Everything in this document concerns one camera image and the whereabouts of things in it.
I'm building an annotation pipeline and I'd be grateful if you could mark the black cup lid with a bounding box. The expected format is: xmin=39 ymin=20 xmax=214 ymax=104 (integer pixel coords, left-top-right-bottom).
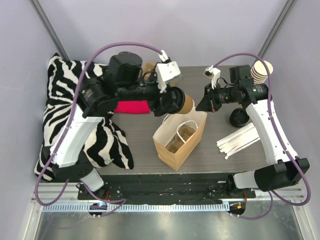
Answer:
xmin=167 ymin=86 xmax=186 ymax=114

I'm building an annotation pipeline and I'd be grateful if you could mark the brown paper coffee cup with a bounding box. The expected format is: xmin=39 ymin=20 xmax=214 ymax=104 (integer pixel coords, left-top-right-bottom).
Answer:
xmin=177 ymin=93 xmax=195 ymax=115

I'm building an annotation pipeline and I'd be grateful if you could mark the zebra print pillow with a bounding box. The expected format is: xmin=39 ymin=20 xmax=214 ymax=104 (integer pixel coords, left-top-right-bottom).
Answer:
xmin=40 ymin=53 xmax=134 ymax=170

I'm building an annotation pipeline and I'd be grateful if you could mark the stack of black lids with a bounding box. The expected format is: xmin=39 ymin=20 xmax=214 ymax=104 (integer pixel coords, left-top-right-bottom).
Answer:
xmin=229 ymin=108 xmax=250 ymax=128

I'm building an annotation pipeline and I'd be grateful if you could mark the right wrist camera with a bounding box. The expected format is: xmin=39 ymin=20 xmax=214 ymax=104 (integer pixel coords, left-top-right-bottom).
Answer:
xmin=203 ymin=65 xmax=221 ymax=89

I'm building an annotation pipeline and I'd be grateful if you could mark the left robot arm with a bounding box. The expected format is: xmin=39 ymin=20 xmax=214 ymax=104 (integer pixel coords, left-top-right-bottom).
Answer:
xmin=34 ymin=51 xmax=186 ymax=200

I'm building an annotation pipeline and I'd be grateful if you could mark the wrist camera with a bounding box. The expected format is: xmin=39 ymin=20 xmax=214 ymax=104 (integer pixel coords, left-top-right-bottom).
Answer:
xmin=155 ymin=50 xmax=182 ymax=93
xmin=203 ymin=65 xmax=221 ymax=89

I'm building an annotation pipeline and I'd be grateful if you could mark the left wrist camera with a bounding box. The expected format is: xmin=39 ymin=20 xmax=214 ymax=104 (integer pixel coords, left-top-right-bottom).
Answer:
xmin=155 ymin=50 xmax=182 ymax=93

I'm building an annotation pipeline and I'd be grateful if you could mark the pink folded cloth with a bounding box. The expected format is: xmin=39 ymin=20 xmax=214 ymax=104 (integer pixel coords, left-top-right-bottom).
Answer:
xmin=114 ymin=100 xmax=151 ymax=115

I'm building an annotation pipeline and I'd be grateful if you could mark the white cable duct strip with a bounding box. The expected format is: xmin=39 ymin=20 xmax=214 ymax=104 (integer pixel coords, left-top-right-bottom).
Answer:
xmin=42 ymin=201 xmax=230 ymax=213

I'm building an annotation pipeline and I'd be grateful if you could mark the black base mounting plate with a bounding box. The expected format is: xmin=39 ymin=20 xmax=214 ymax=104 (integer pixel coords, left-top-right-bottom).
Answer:
xmin=77 ymin=172 xmax=257 ymax=204

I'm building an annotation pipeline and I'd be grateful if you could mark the cardboard cup carrier tray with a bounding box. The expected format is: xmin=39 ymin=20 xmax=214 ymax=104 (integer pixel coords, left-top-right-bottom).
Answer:
xmin=142 ymin=62 xmax=182 ymax=87

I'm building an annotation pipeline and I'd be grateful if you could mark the stack of paper cups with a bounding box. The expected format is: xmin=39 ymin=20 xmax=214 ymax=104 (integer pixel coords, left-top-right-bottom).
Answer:
xmin=250 ymin=60 xmax=268 ymax=85

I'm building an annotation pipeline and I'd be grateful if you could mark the brown paper bag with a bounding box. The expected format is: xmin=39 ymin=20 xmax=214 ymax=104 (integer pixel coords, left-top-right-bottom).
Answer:
xmin=153 ymin=109 xmax=207 ymax=171

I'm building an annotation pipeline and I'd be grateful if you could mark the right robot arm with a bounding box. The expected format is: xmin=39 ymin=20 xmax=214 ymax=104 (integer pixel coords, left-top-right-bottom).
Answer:
xmin=195 ymin=65 xmax=310 ymax=198

